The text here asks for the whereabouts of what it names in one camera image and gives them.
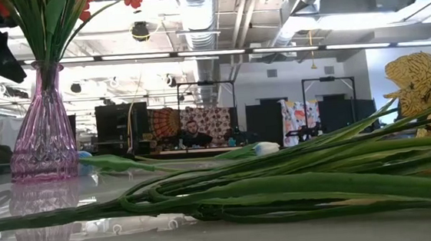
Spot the red artificial flower bunch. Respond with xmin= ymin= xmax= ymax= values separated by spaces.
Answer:
xmin=0 ymin=0 xmax=78 ymax=92
xmin=42 ymin=0 xmax=151 ymax=88

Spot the purple glass vase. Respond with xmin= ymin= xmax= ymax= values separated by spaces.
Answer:
xmin=2 ymin=58 xmax=81 ymax=186

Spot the white artificial tulip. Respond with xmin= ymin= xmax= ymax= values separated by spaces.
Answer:
xmin=77 ymin=141 xmax=190 ymax=181
xmin=213 ymin=140 xmax=282 ymax=162

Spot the orange mandala tapestry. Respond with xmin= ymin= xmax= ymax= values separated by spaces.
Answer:
xmin=147 ymin=107 xmax=182 ymax=142

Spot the long ceiling light strip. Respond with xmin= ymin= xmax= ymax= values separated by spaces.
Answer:
xmin=21 ymin=25 xmax=431 ymax=79

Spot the person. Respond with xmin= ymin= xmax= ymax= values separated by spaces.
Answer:
xmin=179 ymin=117 xmax=214 ymax=150

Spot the red white patterned tapestry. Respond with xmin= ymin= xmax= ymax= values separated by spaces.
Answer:
xmin=178 ymin=104 xmax=234 ymax=151

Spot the black partition panel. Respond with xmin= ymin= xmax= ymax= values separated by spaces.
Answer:
xmin=244 ymin=97 xmax=286 ymax=146

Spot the floral patterned cloth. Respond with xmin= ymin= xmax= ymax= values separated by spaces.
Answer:
xmin=279 ymin=96 xmax=323 ymax=147

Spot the yellow artificial flower bunch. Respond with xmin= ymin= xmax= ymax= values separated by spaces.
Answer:
xmin=0 ymin=50 xmax=431 ymax=241

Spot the black dome camera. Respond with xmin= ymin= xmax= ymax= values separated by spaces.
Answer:
xmin=130 ymin=20 xmax=151 ymax=43

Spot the black rig frame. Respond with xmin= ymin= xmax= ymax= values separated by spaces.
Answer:
xmin=175 ymin=78 xmax=240 ymax=147
xmin=300 ymin=74 xmax=359 ymax=130

